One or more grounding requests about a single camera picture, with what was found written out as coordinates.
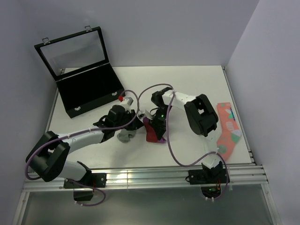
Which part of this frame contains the grey-green ankle sock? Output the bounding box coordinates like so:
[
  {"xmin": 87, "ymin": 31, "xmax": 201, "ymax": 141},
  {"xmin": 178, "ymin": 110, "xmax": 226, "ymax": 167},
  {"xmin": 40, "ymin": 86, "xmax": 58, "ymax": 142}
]
[{"xmin": 117, "ymin": 129, "xmax": 136, "ymax": 143}]

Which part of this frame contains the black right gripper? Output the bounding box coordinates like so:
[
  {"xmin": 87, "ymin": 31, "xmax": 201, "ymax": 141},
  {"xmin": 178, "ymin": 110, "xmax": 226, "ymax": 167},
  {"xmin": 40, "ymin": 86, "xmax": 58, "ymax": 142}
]
[{"xmin": 148, "ymin": 105, "xmax": 172, "ymax": 140}]

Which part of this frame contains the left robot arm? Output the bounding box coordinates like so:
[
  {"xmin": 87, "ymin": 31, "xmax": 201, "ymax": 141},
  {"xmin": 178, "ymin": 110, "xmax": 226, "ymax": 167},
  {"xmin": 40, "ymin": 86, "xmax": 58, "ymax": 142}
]
[{"xmin": 25, "ymin": 105, "xmax": 143, "ymax": 187}]

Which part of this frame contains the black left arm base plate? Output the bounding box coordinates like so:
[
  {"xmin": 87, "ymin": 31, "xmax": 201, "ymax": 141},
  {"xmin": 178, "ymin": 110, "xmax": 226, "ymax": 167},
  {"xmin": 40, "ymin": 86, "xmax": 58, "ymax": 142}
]
[{"xmin": 63, "ymin": 173, "xmax": 107, "ymax": 189}]

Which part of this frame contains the maroon sock with orange cuff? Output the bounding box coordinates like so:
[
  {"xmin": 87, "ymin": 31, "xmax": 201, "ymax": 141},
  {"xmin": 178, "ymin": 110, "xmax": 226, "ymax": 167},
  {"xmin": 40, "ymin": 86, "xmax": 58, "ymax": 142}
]
[{"xmin": 142, "ymin": 117, "xmax": 166, "ymax": 144}]

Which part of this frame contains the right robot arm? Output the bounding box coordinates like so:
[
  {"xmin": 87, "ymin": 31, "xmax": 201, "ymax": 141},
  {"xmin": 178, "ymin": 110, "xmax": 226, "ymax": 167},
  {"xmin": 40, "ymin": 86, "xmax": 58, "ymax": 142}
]
[{"xmin": 144, "ymin": 87, "xmax": 225, "ymax": 183}]

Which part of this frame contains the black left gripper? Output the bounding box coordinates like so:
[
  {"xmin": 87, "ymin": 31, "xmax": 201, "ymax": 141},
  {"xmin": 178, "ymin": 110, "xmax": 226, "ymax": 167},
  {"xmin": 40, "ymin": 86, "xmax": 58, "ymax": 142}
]
[{"xmin": 114, "ymin": 109, "xmax": 144, "ymax": 131}]

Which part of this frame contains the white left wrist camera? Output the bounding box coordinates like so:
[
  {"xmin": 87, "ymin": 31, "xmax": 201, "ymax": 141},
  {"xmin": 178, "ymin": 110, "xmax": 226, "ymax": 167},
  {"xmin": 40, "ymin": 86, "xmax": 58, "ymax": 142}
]
[{"xmin": 119, "ymin": 96, "xmax": 134, "ymax": 111}]

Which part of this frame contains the black display case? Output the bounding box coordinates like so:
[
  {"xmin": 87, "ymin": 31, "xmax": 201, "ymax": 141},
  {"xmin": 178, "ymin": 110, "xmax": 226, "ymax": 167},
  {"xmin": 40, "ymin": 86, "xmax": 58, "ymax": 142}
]
[{"xmin": 34, "ymin": 26, "xmax": 125, "ymax": 118}]

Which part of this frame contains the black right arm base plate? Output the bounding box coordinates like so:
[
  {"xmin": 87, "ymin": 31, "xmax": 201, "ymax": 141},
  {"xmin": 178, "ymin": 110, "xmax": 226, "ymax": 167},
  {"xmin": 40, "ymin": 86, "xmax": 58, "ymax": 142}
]
[{"xmin": 186, "ymin": 169, "xmax": 230, "ymax": 185}]

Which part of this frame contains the aluminium frame rail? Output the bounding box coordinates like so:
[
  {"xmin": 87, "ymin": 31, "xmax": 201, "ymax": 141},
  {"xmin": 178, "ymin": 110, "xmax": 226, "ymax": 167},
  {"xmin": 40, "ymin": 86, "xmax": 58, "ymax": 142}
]
[{"xmin": 22, "ymin": 165, "xmax": 269, "ymax": 192}]

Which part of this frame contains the pink patterned sock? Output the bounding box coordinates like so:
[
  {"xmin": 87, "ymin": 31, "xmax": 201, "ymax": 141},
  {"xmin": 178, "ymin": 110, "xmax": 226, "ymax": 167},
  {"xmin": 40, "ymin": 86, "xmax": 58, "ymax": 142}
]
[{"xmin": 217, "ymin": 102, "xmax": 242, "ymax": 161}]

